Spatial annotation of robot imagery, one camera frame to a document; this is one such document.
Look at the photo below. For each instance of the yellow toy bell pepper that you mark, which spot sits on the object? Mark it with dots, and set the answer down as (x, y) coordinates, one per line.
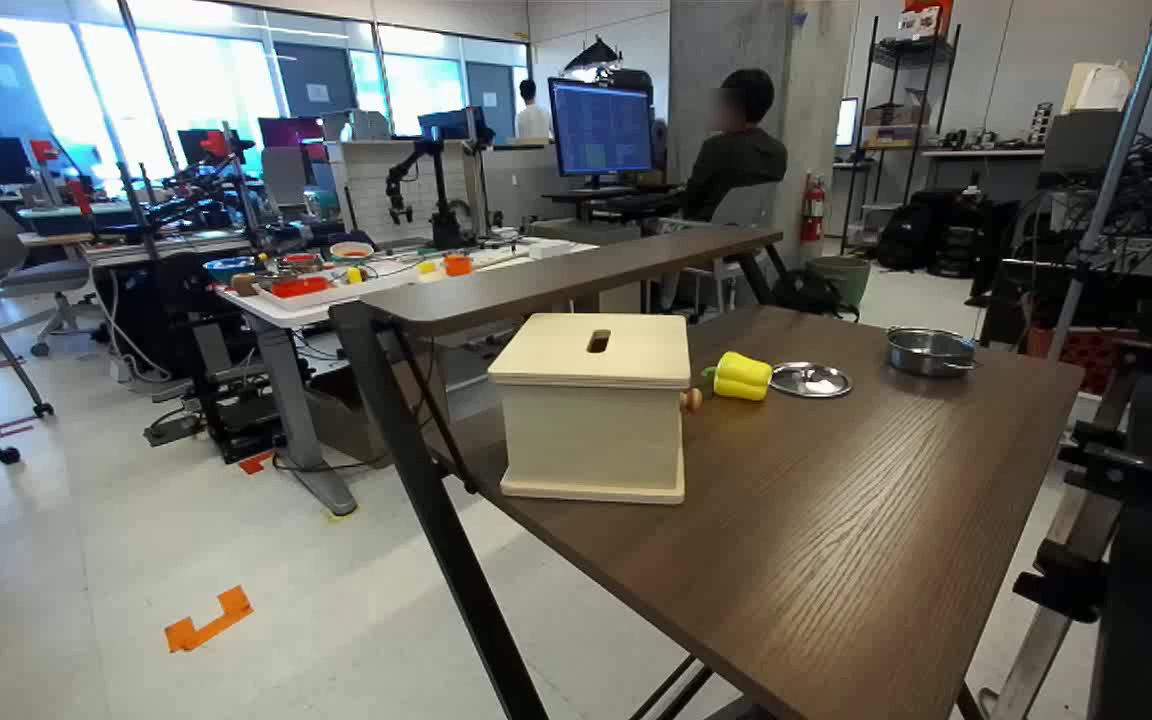
(742, 378)

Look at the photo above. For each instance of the computer monitor with blue screen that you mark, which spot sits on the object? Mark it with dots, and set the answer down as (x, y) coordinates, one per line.
(601, 129)

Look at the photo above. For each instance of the black metal table frame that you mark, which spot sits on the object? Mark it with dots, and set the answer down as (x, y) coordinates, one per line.
(427, 506)

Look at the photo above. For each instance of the cream wooden box with slot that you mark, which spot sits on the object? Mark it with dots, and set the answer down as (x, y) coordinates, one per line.
(591, 427)

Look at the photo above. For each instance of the red tray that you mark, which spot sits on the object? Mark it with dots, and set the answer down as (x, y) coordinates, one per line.
(298, 287)

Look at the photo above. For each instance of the white height-adjustable desk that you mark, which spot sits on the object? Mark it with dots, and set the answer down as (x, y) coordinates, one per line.
(287, 384)

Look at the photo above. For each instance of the black background robot arm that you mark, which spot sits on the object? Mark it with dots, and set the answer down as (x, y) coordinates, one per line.
(447, 202)

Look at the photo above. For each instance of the black backpack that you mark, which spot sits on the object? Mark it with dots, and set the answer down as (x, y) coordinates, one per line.
(916, 230)

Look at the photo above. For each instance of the standing person in white shirt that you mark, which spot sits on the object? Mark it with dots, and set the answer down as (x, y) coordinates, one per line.
(534, 115)

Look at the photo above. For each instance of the slanted grey metal pole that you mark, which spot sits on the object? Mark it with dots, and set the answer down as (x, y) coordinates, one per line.
(1108, 185)

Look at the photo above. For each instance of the red fire extinguisher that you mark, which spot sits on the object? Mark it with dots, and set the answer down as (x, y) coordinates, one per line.
(812, 211)

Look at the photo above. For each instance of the small orange toy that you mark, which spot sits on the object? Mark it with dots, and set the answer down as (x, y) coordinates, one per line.
(458, 265)

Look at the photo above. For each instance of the grey metal bowl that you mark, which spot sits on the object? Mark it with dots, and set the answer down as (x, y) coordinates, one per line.
(930, 354)

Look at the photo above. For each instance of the seated person in dark shirt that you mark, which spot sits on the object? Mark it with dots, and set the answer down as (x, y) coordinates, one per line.
(735, 160)

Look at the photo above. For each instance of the grey office chair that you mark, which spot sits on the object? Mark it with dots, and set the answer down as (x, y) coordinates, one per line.
(745, 212)

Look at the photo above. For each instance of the silver metal lid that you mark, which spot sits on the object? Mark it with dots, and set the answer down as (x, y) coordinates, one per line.
(809, 383)

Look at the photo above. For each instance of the tall metal shelf rack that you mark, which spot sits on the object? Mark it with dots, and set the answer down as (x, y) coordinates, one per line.
(905, 120)

